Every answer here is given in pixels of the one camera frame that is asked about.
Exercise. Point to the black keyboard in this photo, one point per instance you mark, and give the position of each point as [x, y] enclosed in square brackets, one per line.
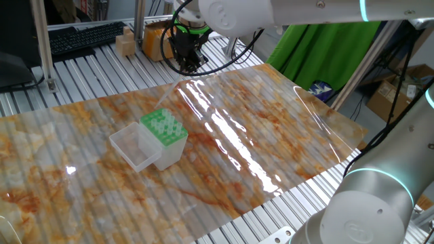
[84, 37]

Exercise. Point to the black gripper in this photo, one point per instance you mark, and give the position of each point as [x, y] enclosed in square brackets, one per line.
[184, 44]

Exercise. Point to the green cloth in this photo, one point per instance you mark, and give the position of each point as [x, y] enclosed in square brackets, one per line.
[315, 54]

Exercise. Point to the taped cardboard box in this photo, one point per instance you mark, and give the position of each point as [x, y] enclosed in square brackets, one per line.
[152, 44]

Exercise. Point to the black monitor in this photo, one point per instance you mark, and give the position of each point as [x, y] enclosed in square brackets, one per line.
[17, 34]

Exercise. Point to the wooden block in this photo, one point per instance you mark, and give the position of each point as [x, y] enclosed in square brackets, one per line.
[125, 45]

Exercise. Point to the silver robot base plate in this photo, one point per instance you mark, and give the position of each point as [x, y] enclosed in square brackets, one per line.
[278, 237]

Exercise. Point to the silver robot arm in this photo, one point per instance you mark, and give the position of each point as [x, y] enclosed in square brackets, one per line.
[305, 11]

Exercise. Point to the silver post with foot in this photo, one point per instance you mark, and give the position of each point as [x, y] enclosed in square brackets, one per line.
[230, 47]

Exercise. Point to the green-topped pipette tip box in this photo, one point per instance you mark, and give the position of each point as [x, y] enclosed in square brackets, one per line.
[169, 152]

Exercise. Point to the aluminium frame post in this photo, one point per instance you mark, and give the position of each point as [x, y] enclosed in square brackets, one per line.
[366, 64]
[139, 20]

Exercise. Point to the orange marble pattern mat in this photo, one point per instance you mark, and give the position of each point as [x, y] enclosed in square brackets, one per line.
[237, 152]

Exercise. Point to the aluminium post with bracket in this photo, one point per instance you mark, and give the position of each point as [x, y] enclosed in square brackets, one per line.
[42, 40]

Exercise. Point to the blue white patterned bag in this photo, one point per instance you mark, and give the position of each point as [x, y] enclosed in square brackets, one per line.
[320, 91]

